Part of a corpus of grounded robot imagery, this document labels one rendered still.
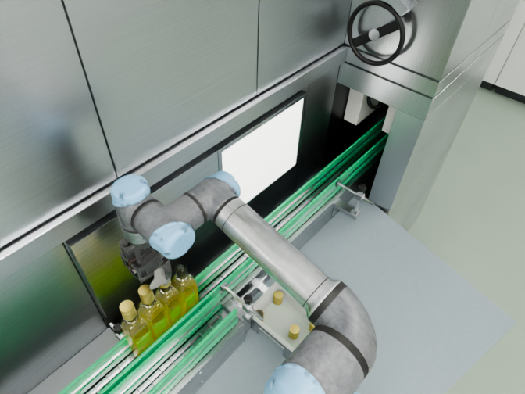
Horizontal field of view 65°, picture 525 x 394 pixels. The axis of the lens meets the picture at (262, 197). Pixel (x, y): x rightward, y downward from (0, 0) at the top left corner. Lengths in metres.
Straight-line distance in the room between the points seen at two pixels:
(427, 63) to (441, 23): 0.13
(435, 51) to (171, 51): 0.85
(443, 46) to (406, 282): 0.85
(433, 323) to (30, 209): 1.32
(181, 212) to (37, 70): 0.35
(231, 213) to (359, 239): 1.01
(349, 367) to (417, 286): 1.01
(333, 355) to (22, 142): 0.67
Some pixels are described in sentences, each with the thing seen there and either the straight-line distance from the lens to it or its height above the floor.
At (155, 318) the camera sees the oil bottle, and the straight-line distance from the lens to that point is 1.19.
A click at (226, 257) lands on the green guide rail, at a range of 1.41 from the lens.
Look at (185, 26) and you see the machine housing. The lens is 1.00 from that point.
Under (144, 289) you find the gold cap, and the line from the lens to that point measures 1.11.
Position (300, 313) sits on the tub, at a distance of 1.50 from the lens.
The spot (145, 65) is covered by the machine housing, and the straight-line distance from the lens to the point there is 0.96.
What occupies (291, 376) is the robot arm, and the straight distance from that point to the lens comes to 0.69.
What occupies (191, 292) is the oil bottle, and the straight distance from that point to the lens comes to 1.24.
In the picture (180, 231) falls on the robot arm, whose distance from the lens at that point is 0.78.
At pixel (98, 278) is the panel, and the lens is 1.17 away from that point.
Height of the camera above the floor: 2.09
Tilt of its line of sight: 46 degrees down
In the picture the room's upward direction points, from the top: 3 degrees clockwise
